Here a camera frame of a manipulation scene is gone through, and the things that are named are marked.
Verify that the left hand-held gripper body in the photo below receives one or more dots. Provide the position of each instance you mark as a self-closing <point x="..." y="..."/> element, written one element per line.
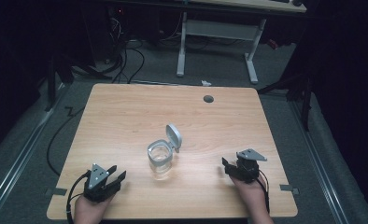
<point x="97" y="183"/>

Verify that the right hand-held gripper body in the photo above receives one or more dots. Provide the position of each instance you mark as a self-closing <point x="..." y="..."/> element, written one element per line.
<point x="249" y="166"/>

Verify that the glass jar with grey lid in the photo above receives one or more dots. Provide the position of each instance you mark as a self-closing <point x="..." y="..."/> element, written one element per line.
<point x="163" y="154"/>

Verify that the person's left hand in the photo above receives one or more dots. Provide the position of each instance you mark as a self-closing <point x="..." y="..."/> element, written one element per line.
<point x="88" y="211"/>

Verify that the person's right hand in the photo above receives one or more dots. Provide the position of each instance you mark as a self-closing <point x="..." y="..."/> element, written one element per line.
<point x="252" y="197"/>

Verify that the grey tape piece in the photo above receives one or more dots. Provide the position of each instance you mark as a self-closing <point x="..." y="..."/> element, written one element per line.
<point x="57" y="191"/>
<point x="288" y="188"/>

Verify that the black table grommet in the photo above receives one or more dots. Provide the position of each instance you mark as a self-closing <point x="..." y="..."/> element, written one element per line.
<point x="208" y="99"/>

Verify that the small white crumpled object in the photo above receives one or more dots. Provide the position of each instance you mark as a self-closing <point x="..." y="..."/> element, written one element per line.
<point x="206" y="83"/>

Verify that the black stand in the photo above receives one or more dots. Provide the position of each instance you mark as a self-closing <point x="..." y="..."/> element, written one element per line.
<point x="303" y="93"/>
<point x="53" y="84"/>

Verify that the small red object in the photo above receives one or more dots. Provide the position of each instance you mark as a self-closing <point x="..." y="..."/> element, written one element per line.
<point x="272" y="44"/>

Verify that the metal floor rail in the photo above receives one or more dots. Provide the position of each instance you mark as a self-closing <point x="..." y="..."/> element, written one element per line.
<point x="319" y="161"/>
<point x="17" y="161"/>

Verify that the white desk with metal frame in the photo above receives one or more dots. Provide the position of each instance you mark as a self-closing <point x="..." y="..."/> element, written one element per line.
<point x="219" y="29"/>

